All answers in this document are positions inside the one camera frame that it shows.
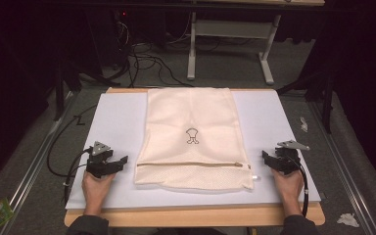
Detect white table mat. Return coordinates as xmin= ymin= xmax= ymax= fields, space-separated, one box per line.
xmin=65 ymin=89 xmax=322 ymax=211

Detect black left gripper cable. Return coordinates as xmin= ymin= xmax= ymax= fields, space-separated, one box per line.
xmin=46 ymin=103 xmax=98 ymax=208

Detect wooden table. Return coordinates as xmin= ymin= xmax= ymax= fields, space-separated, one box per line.
xmin=64 ymin=86 xmax=326 ymax=228

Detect person's right hand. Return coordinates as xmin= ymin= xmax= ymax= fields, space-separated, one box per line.
xmin=270 ymin=168 xmax=305 ymax=217

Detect person's left hand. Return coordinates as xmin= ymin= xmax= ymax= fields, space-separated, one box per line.
xmin=81 ymin=169 xmax=118 ymax=217

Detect cream mesh laundry bag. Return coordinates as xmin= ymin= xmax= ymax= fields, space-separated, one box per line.
xmin=133 ymin=86 xmax=255 ymax=192

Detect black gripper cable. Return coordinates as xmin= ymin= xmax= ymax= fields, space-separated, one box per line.
xmin=46 ymin=103 xmax=98 ymax=208
xmin=293 ymin=156 xmax=309 ymax=218

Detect crumpled white tissue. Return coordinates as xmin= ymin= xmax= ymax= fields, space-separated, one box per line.
xmin=336 ymin=212 xmax=360 ymax=228

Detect white metal desk frame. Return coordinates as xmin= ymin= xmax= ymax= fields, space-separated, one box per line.
xmin=186 ymin=11 xmax=282 ymax=86

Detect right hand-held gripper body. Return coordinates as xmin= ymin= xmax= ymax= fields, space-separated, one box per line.
xmin=273 ymin=139 xmax=311 ymax=176

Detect black stand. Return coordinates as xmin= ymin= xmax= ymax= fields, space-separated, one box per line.
xmin=52 ymin=48 xmax=121 ymax=122
xmin=275 ymin=70 xmax=337 ymax=135

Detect black computer tower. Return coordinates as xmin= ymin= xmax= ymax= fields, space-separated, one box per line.
xmin=110 ymin=9 xmax=133 ymax=71

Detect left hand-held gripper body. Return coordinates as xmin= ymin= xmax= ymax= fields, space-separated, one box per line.
xmin=85 ymin=140 xmax=116 ymax=179

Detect metal floor rail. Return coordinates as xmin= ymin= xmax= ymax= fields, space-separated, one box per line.
xmin=306 ymin=99 xmax=376 ymax=235
xmin=0 ymin=90 xmax=76 ymax=235

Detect black floor cables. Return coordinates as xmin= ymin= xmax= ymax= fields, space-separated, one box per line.
xmin=106 ymin=19 xmax=195 ymax=89

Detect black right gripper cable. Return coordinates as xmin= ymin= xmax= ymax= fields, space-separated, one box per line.
xmin=293 ymin=156 xmax=309 ymax=218

